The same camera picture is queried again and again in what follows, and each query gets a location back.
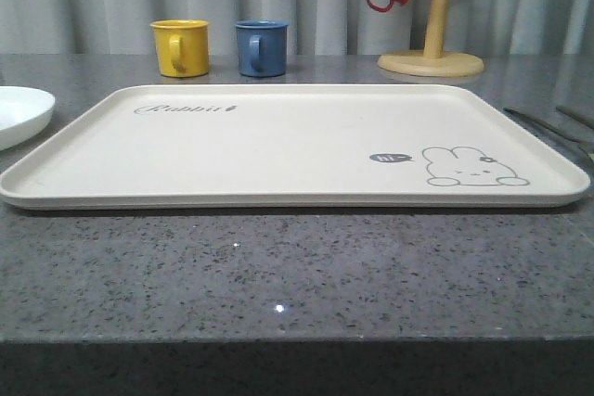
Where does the white round plate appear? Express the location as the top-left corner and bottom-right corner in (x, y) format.
(1, 86), (56, 150)

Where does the silver metal spoon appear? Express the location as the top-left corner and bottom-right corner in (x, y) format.
(556, 106), (594, 129)

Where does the cream rabbit serving tray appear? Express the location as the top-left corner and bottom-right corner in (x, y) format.
(1, 84), (590, 210)

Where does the blue enamel mug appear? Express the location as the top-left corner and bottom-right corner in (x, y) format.
(235, 19), (289, 77)

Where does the yellow enamel mug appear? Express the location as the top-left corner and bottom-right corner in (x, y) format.
(150, 19), (210, 78)

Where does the wooden mug tree stand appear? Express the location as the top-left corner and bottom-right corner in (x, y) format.
(378, 0), (484, 77)

